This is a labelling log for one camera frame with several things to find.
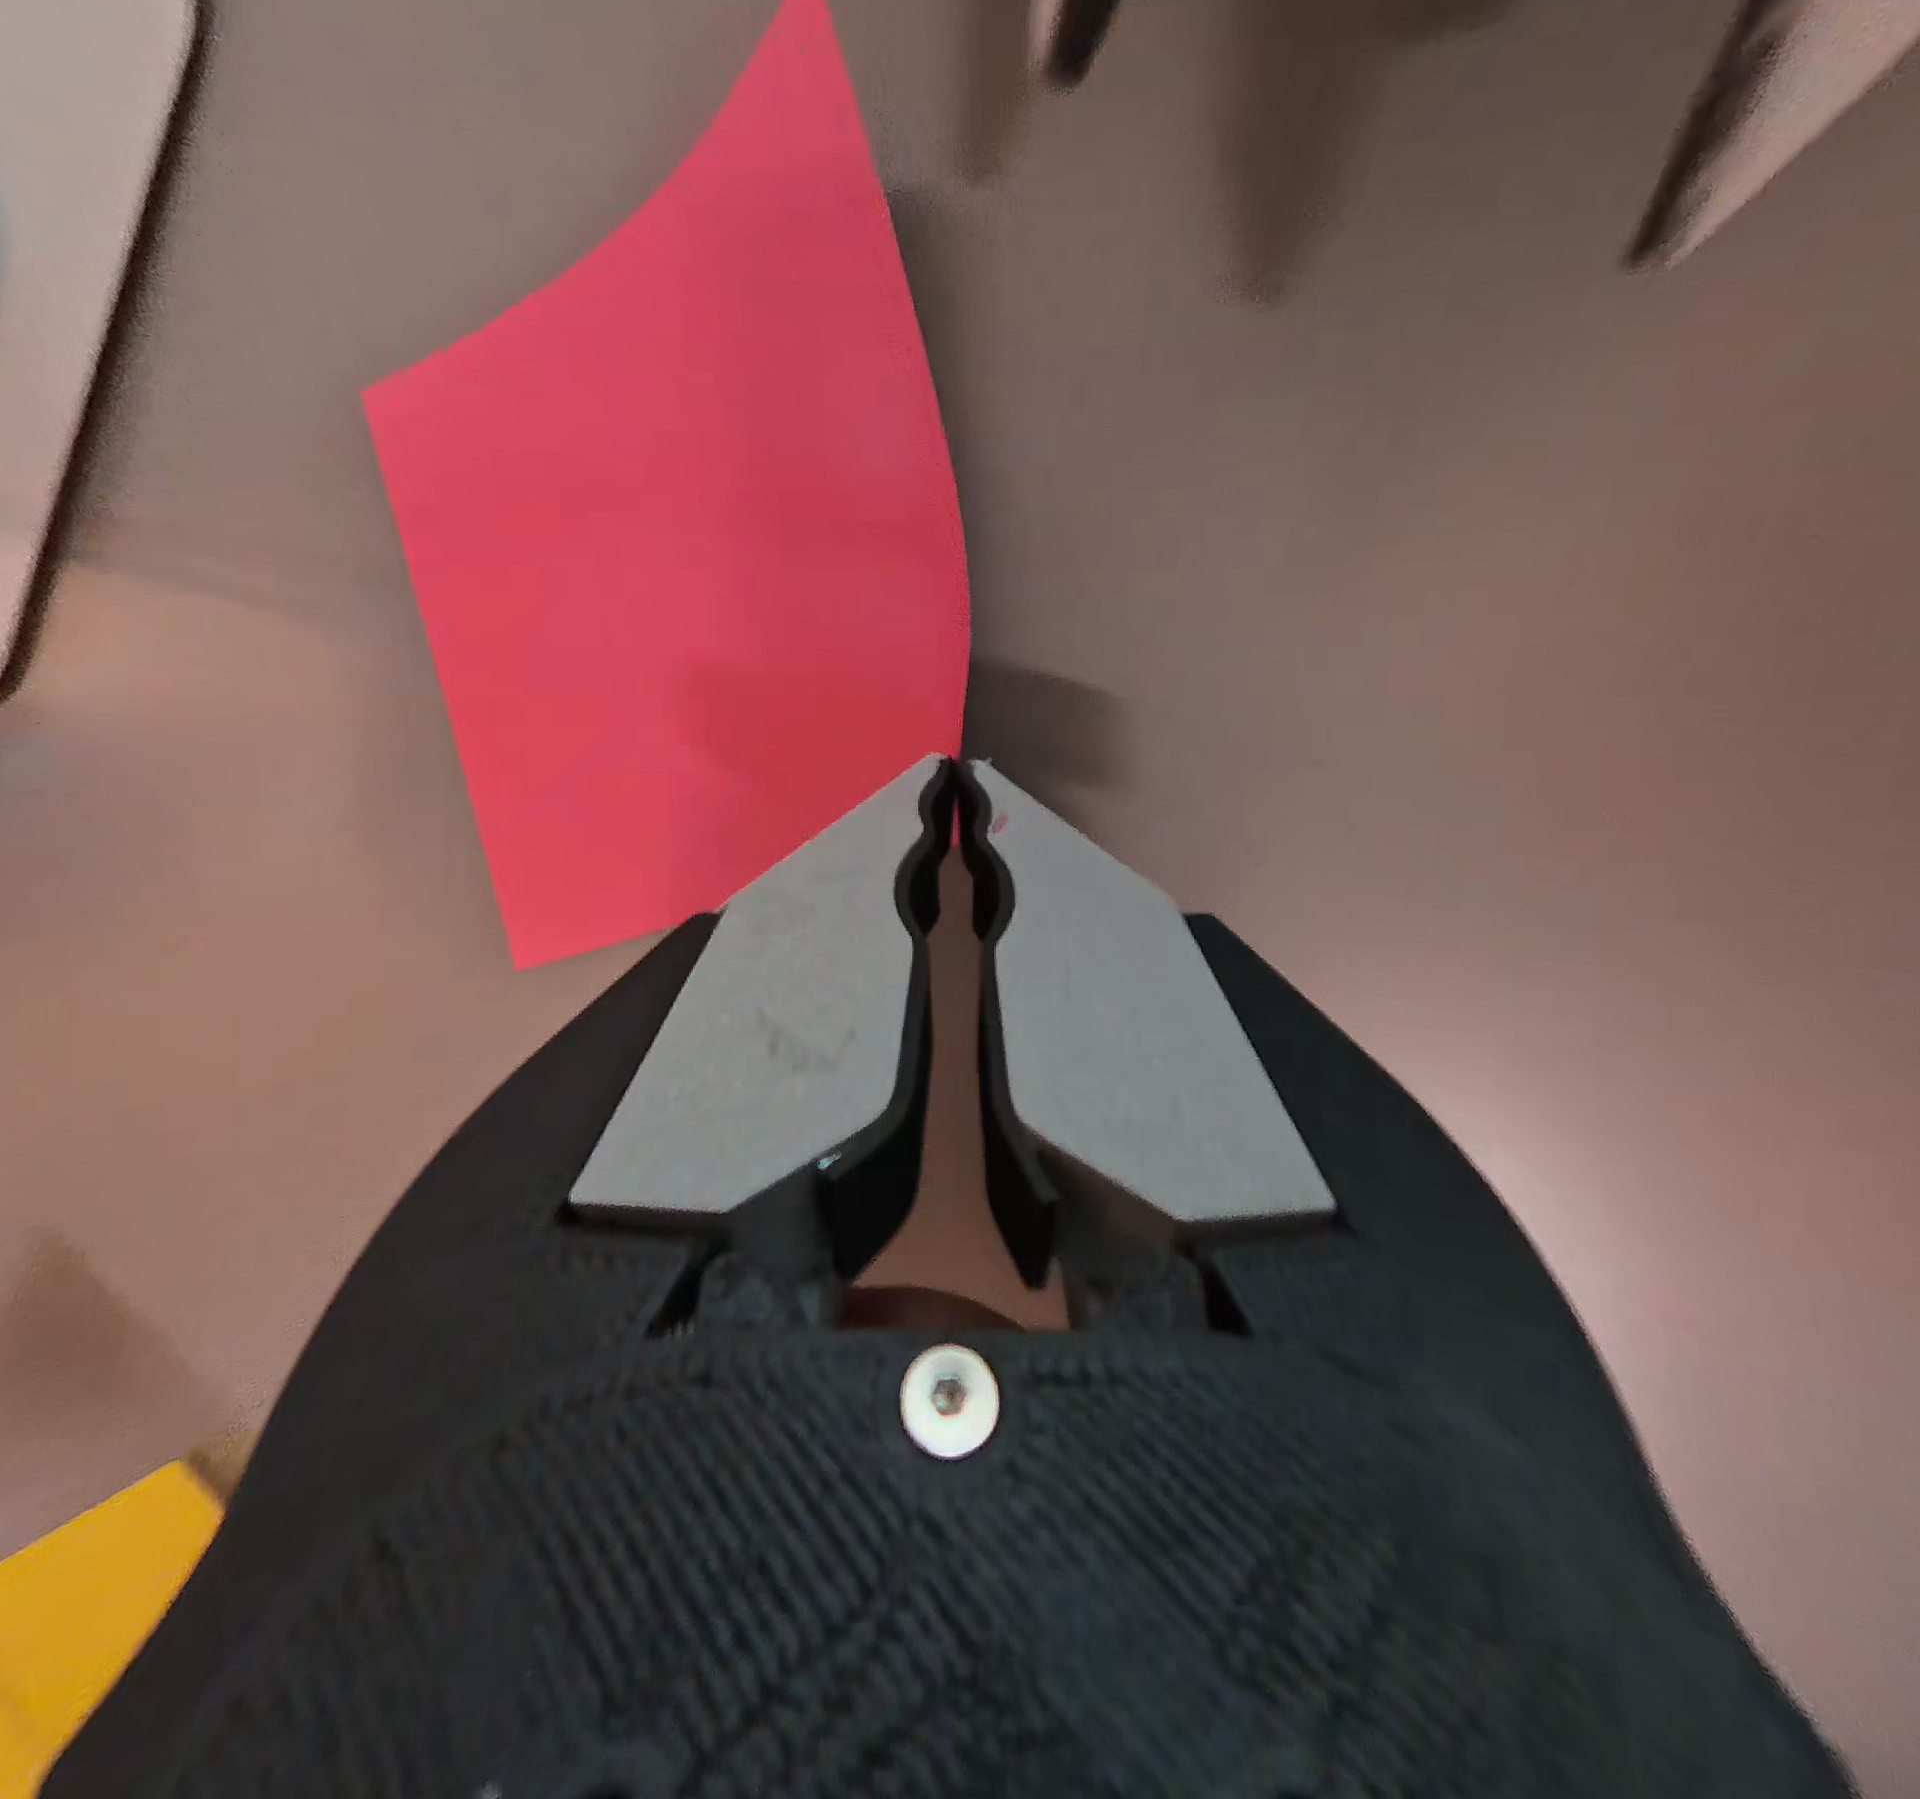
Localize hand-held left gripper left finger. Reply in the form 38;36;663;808
566;752;962;1289

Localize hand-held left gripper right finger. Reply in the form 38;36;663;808
957;755;1341;1294

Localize red paper sheet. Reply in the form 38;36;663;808
360;0;979;973

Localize yellow paper sheet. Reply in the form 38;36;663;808
0;1463;229;1790

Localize white tray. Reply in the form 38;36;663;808
0;0;201;700

